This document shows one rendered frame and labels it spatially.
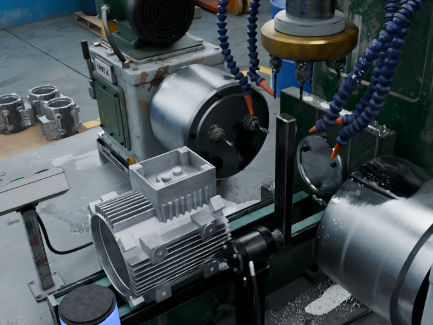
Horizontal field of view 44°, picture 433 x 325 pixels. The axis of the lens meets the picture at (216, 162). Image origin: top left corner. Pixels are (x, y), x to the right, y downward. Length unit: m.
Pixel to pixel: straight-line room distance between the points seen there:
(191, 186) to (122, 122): 0.59
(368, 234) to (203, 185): 0.29
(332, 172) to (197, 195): 0.35
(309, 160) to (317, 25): 0.36
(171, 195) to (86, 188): 0.70
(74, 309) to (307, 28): 0.62
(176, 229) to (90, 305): 0.37
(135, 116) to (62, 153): 0.45
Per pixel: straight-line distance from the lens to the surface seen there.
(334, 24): 0.98
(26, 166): 1.76
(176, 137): 1.24
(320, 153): 1.18
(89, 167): 1.68
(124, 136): 1.49
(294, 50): 0.96
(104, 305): 0.59
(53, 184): 1.11
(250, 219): 1.18
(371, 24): 1.19
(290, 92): 1.23
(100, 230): 1.03
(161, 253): 0.89
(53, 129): 3.37
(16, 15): 6.66
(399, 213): 0.84
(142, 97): 1.37
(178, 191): 0.91
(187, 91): 1.25
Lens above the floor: 1.62
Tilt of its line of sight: 30 degrees down
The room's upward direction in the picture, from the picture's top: 2 degrees counter-clockwise
